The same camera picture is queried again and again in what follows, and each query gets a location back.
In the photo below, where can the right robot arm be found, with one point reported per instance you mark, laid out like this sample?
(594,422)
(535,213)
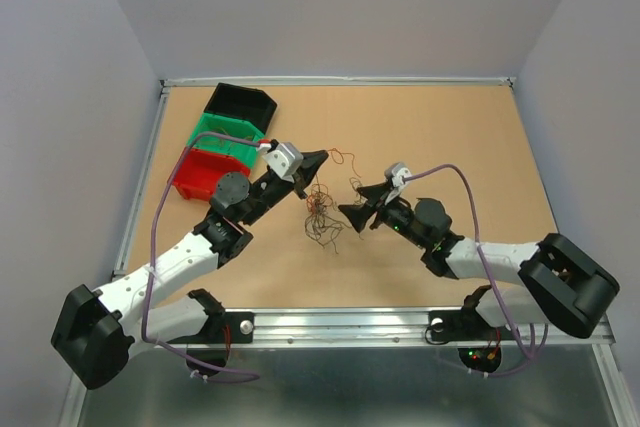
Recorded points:
(549,282)

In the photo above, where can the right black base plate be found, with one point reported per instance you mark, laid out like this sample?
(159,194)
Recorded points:
(462,325)

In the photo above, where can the black plastic bin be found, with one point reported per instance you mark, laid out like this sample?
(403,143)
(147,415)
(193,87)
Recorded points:
(242,103)

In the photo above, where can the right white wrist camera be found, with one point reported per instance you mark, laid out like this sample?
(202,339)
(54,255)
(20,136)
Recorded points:
(396,175)

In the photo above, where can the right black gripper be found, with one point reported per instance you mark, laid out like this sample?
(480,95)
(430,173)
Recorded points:
(360,214)

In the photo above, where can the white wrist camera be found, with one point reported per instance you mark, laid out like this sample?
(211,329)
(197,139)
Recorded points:
(396,175)
(284,159)

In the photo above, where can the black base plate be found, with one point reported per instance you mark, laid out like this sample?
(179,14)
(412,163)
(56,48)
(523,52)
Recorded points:
(239,323)
(462,325)

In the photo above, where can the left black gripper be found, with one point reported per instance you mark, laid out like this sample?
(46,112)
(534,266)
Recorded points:
(303,177)

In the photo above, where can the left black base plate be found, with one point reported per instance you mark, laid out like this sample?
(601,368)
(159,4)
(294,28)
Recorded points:
(239,323)

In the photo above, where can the aluminium front rail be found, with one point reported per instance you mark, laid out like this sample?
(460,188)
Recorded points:
(300,328)

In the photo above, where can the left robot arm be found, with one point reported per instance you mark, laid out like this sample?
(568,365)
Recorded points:
(99,330)

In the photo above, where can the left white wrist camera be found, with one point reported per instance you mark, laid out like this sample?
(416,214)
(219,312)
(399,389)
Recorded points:
(284,159)

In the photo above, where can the red plastic bin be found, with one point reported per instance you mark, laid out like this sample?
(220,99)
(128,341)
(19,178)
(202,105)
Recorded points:
(200,172)

